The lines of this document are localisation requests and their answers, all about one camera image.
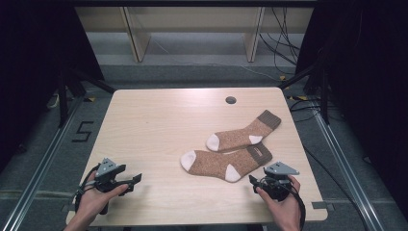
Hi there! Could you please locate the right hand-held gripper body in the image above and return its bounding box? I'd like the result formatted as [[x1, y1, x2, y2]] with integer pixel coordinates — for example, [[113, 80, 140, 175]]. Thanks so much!
[[261, 161, 301, 202]]

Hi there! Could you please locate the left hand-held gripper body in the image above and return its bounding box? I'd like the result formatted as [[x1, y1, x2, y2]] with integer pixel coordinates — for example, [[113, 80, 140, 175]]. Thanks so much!
[[93, 157, 121, 193]]

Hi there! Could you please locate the brown sock with white toe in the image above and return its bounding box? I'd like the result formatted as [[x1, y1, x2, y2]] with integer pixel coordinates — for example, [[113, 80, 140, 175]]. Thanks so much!
[[180, 141, 273, 184], [205, 109, 282, 153]]

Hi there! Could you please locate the person's right hand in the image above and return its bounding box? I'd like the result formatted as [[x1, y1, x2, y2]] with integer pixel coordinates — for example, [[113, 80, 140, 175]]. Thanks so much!
[[255, 175, 303, 226]]

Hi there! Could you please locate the person's left hand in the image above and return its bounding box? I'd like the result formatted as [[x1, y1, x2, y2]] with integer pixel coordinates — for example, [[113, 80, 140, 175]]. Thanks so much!
[[76, 171, 130, 223]]

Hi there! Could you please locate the black metal stand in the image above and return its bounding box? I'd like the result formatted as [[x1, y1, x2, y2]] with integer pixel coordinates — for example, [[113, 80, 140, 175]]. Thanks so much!
[[278, 63, 332, 125], [57, 64, 117, 129]]

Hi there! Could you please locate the black curtain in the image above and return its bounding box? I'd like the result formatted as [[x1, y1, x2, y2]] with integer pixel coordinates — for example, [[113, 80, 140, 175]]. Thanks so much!
[[0, 0, 105, 167], [294, 0, 408, 213]]

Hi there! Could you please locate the light wooden shelf unit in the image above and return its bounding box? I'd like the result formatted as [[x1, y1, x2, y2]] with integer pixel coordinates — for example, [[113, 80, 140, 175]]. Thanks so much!
[[75, 6, 315, 64]]

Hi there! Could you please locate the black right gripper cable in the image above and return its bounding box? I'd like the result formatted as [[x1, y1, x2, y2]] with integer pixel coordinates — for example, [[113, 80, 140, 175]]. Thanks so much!
[[282, 182, 307, 231]]

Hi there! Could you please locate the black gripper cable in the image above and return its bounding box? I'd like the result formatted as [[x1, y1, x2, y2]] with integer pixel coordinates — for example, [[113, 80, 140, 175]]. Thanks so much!
[[282, 182, 307, 231], [74, 164, 101, 214]]

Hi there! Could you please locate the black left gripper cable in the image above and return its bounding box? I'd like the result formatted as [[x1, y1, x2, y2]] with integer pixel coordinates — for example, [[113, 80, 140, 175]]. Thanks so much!
[[74, 164, 101, 214]]

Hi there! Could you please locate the long black floor cable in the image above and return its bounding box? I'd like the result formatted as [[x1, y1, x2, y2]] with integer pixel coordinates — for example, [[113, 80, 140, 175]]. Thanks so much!
[[301, 143, 371, 231]]

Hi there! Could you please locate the aluminium floor rail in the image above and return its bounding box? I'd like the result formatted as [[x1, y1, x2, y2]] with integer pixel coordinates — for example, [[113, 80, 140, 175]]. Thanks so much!
[[311, 104, 380, 231], [2, 95, 85, 231]]

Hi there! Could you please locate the bundle of black cables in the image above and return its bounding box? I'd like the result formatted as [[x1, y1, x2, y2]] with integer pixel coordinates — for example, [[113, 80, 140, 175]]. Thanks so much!
[[259, 7, 302, 75]]

